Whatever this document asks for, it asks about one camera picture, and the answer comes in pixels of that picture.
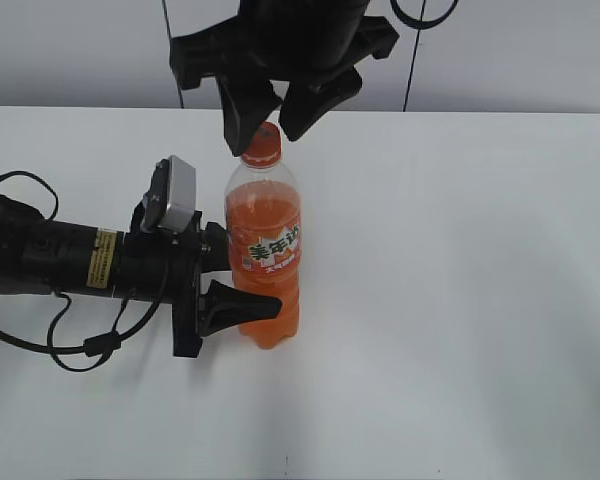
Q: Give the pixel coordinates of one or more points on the orange soda bottle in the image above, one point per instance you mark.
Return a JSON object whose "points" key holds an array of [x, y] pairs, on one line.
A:
{"points": [[263, 218]]}

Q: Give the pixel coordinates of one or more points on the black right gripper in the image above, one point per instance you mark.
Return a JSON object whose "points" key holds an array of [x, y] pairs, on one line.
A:
{"points": [[306, 41]]}

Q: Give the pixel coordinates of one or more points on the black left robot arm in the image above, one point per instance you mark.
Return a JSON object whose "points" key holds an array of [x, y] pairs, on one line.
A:
{"points": [[43, 257]]}

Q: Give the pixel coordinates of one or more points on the orange bottle cap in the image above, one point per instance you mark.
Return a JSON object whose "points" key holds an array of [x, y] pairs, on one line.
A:
{"points": [[265, 149]]}

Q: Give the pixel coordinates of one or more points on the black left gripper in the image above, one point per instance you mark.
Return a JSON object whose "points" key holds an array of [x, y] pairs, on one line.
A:
{"points": [[162, 267]]}

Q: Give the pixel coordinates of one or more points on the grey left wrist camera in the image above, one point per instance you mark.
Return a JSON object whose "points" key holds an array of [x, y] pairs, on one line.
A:
{"points": [[170, 202]]}

